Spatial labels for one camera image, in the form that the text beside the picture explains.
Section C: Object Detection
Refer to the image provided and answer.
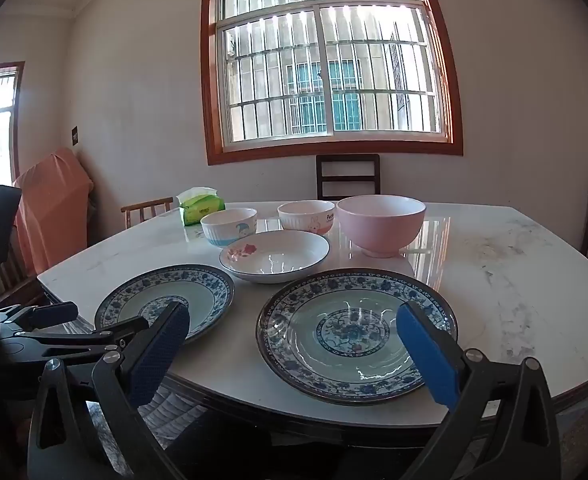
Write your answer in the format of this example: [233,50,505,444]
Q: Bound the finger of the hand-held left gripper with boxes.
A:
[0,316,151,362]
[0,301,80,332]

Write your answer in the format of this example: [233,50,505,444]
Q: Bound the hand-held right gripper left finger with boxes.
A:
[28,301,191,480]

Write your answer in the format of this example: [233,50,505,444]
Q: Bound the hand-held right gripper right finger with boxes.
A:
[395,301,562,480]

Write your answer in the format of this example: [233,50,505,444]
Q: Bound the small blue patterned plate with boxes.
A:
[94,263,236,345]

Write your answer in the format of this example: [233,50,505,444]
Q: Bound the large blue patterned plate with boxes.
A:
[256,268,459,406]

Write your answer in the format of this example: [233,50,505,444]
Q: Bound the pink bowl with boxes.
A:
[336,195,427,259]

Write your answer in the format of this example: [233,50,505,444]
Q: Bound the white bowl with blue print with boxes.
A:
[200,208,259,247]

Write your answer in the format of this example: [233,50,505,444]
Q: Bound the white floral plate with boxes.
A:
[219,231,331,284]

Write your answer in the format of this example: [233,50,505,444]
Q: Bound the white rabbit print bowl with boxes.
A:
[277,200,336,236]

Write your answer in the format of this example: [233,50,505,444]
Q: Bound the orange cloth covered object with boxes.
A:
[13,147,95,277]

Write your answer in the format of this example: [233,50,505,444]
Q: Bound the light wooden chair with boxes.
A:
[120,197,175,233]

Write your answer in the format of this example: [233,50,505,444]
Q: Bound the green tissue pack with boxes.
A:
[176,186,226,227]

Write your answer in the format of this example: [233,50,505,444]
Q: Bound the large window with wooden frame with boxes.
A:
[200,0,464,166]

